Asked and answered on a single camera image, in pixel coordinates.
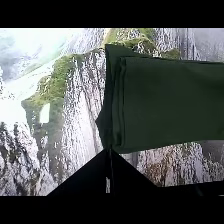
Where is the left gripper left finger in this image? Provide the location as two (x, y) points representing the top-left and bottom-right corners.
(47, 148), (110, 197)

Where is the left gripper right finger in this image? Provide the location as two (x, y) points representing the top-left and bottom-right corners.
(109, 148), (160, 197)

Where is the dark green garment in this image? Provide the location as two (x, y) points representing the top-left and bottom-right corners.
(95, 43), (224, 155)

